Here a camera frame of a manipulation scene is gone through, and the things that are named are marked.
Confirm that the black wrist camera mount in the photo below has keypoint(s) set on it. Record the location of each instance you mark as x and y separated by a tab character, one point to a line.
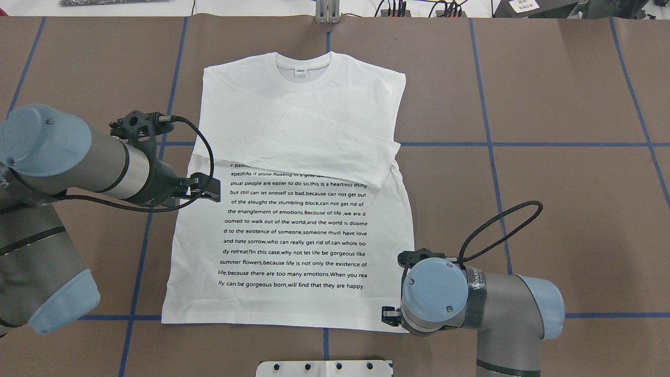
137	127
407	259

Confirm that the upper orange black connector box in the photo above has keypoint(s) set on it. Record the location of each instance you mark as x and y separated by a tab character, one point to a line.
392	9

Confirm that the white long sleeve printed shirt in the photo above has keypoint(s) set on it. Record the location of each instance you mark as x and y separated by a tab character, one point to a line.
313	209

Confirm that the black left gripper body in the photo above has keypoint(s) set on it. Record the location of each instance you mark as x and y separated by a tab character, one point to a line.
159	181

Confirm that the white camera post with base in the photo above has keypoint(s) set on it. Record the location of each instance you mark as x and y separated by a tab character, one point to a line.
326	368

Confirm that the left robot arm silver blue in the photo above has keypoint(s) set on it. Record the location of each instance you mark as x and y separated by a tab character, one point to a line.
49	156

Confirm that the aluminium frame post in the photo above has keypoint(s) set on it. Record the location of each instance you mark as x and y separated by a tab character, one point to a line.
327	12

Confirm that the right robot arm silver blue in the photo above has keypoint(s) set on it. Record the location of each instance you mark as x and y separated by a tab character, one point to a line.
512	314

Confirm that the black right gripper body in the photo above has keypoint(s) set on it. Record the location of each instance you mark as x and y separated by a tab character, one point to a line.
389	314

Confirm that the lower orange black connector box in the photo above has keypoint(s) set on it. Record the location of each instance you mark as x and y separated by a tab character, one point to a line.
447	9

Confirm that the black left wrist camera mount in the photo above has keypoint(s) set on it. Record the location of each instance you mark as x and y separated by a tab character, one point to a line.
137	127

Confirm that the silver foil framed sheet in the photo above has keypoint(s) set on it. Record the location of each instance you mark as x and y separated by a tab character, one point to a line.
74	3

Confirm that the orange black connector box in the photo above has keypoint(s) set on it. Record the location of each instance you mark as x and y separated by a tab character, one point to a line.
392	9
447	9

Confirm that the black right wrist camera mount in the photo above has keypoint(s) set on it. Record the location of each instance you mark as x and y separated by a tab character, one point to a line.
407	259

